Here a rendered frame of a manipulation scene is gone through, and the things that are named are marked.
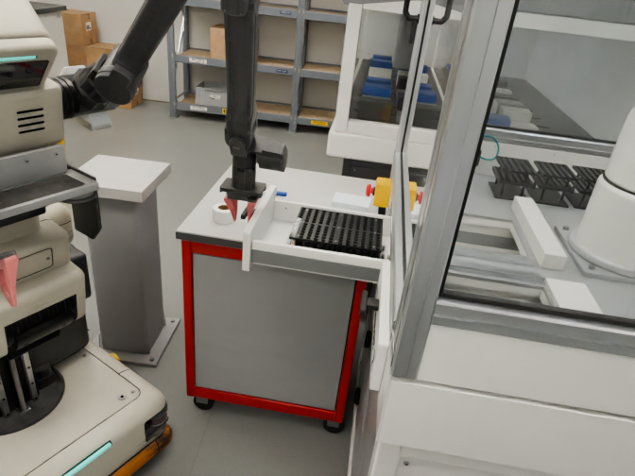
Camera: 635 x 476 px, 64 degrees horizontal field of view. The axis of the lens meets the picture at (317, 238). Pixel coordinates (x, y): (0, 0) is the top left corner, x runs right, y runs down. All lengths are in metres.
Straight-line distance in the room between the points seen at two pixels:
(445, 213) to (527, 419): 0.37
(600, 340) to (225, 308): 1.13
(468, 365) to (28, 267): 0.93
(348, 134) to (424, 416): 1.37
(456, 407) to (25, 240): 0.94
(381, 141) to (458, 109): 1.43
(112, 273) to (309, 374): 0.83
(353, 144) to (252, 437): 1.16
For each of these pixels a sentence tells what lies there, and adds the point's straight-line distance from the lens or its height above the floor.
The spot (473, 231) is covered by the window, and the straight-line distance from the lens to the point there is 0.69.
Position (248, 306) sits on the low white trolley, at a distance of 1.61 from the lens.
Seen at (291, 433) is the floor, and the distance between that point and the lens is 1.94.
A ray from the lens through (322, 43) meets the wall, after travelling 5.36.
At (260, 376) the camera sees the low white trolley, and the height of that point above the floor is 0.24.
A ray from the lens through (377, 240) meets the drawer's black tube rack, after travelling 1.25.
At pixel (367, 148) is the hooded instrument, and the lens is 2.04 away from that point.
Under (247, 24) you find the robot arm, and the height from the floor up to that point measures 1.38.
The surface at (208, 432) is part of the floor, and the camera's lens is 1.94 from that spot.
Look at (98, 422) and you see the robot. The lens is 1.64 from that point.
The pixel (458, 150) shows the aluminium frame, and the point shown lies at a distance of 0.63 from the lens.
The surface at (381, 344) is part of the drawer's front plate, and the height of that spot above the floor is 0.93.
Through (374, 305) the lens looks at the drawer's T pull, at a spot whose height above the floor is 0.91.
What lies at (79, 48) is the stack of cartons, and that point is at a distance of 5.63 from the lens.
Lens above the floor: 1.48
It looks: 29 degrees down
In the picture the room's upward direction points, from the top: 6 degrees clockwise
